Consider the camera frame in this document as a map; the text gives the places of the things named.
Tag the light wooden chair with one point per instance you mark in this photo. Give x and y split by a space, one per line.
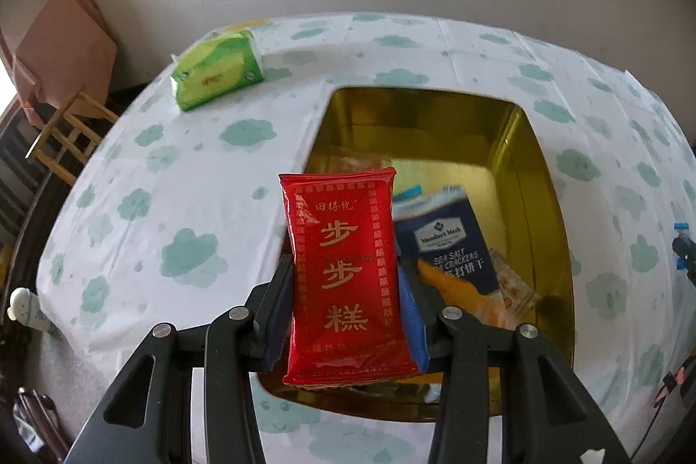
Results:
60 127

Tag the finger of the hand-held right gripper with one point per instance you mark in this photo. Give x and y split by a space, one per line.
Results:
686 252

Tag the red snack packet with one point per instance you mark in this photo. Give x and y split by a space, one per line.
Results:
342 279

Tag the brown and gold tin box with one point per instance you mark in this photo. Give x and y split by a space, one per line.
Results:
380 127

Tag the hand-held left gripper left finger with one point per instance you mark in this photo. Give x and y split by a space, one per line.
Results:
277 328

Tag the small light blue packet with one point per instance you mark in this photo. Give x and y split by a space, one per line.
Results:
408 193

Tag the white cloud-print cloth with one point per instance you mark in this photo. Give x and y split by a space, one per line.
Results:
190 159

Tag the dark blue cracker packet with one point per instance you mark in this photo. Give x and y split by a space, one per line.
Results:
451 246

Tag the green tissue pack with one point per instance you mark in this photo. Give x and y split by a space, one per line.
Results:
217 67

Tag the clear bag of orange snacks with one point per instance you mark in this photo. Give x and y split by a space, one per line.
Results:
514 293

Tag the orange snack packet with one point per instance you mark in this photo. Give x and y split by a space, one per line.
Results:
462 293

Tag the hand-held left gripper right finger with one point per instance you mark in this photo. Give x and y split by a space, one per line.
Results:
416 333

